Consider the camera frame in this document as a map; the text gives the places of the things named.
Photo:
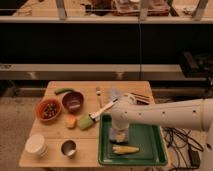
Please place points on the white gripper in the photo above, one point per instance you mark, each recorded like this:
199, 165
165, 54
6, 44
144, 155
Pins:
119, 128

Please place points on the yellow blue sponge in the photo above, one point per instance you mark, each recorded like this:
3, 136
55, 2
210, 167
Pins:
118, 137

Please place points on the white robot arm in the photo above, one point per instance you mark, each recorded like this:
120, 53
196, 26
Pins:
191, 114

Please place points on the green plastic tray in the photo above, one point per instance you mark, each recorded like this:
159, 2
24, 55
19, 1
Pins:
146, 137

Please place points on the chopsticks pair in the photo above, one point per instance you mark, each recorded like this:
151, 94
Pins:
142, 98

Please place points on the green silicone brush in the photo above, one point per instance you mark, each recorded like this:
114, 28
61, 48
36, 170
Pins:
87, 120

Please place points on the blue translucent utensil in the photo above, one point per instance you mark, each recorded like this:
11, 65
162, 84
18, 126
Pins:
114, 93

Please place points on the silver fork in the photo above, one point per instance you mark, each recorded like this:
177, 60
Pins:
98, 93

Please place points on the orange fruit piece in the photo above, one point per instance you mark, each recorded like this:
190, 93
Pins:
70, 121

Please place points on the maroon bowl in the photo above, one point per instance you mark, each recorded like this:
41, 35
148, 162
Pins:
73, 101

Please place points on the steel cup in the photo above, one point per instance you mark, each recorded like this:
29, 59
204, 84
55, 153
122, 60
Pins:
68, 148

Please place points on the wooden table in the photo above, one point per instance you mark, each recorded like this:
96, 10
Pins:
87, 141

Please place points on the green cucumber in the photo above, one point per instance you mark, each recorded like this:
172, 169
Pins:
63, 90

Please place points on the orange bowl with food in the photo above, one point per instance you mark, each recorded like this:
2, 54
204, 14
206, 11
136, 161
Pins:
48, 110

